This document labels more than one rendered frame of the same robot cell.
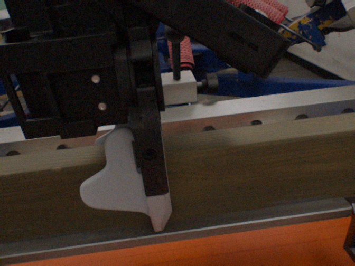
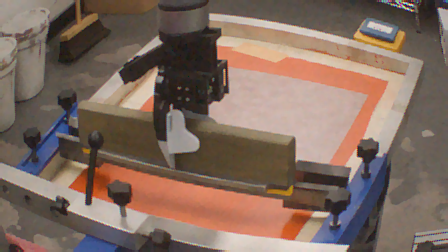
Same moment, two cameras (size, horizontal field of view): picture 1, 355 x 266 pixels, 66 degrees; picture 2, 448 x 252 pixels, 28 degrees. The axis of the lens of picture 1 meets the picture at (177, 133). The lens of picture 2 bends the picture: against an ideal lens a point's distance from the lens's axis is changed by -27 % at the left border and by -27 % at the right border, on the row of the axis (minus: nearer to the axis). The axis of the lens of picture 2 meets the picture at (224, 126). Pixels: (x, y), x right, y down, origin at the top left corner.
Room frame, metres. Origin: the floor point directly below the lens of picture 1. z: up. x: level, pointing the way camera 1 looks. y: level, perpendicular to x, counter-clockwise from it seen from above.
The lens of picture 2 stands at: (1.49, 0.77, 1.88)
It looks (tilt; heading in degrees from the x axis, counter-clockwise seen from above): 28 degrees down; 207
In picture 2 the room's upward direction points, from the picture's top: 2 degrees counter-clockwise
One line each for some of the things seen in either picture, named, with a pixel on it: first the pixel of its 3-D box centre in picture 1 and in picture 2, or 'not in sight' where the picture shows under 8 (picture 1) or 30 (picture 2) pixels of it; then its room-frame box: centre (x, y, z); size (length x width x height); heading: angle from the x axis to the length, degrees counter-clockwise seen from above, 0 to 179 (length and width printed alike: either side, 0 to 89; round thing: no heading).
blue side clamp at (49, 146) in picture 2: not in sight; (53, 153); (0.17, -0.26, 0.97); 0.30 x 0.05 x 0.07; 3
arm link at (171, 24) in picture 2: not in sight; (183, 15); (0.17, 0.04, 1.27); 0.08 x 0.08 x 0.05
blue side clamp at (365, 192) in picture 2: not in sight; (349, 213); (0.14, 0.29, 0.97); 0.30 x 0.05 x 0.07; 3
